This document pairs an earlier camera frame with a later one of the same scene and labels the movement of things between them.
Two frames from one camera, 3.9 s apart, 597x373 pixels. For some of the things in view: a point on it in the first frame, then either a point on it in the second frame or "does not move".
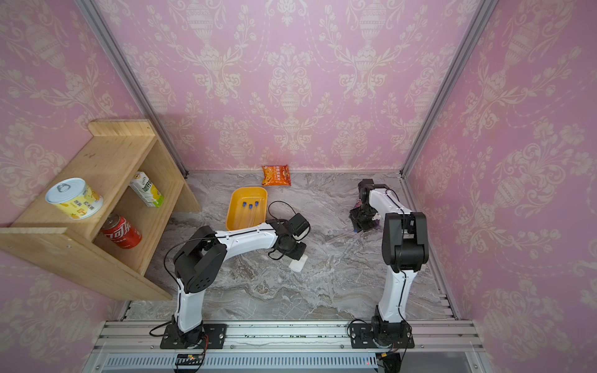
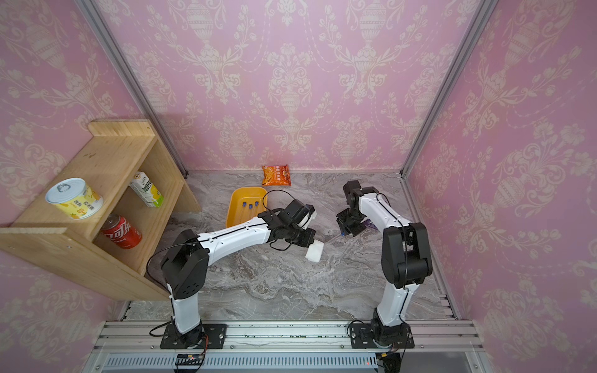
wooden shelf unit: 106,216 does not move
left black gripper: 298,253 -> 308,239
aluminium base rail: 288,346 does not move
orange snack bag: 276,176 does not move
